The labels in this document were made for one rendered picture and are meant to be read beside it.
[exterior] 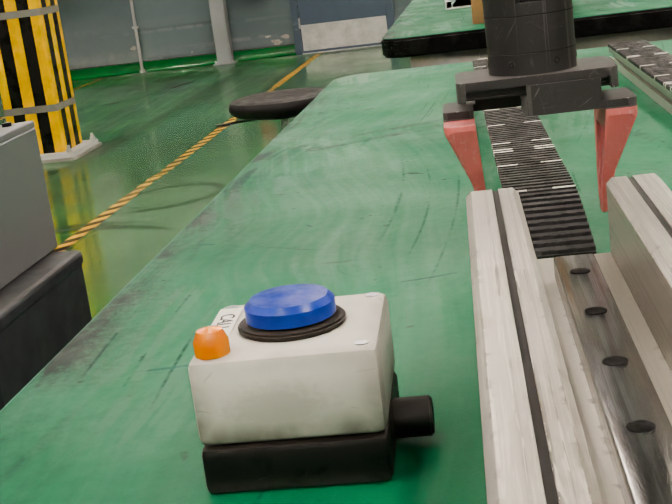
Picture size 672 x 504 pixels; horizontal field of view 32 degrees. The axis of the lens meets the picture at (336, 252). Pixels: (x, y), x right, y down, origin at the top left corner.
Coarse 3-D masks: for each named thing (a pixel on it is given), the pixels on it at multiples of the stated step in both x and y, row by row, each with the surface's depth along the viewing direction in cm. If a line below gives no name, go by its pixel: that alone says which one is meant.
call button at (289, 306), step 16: (272, 288) 53; (288, 288) 53; (304, 288) 52; (320, 288) 52; (256, 304) 51; (272, 304) 50; (288, 304) 50; (304, 304) 50; (320, 304) 50; (256, 320) 50; (272, 320) 50; (288, 320) 50; (304, 320) 50; (320, 320) 50
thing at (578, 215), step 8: (528, 216) 78; (536, 216) 78; (544, 216) 78; (552, 216) 78; (560, 216) 78; (568, 216) 78; (576, 216) 77; (584, 216) 77; (528, 224) 77; (536, 224) 77; (544, 224) 77; (552, 224) 77
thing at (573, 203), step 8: (552, 200) 80; (560, 200) 80; (568, 200) 80; (576, 200) 80; (528, 208) 79; (536, 208) 79; (544, 208) 79; (552, 208) 79; (560, 208) 79; (568, 208) 79; (576, 208) 79
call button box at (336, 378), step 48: (240, 336) 51; (288, 336) 50; (336, 336) 50; (384, 336) 51; (192, 384) 49; (240, 384) 49; (288, 384) 48; (336, 384) 48; (384, 384) 49; (240, 432) 49; (288, 432) 49; (336, 432) 49; (384, 432) 49; (432, 432) 52; (240, 480) 50; (288, 480) 50; (336, 480) 49; (384, 480) 49
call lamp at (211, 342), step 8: (200, 328) 49; (208, 328) 49; (216, 328) 49; (200, 336) 49; (208, 336) 49; (216, 336) 49; (224, 336) 49; (200, 344) 49; (208, 344) 49; (216, 344) 49; (224, 344) 49; (200, 352) 49; (208, 352) 49; (216, 352) 49; (224, 352) 49
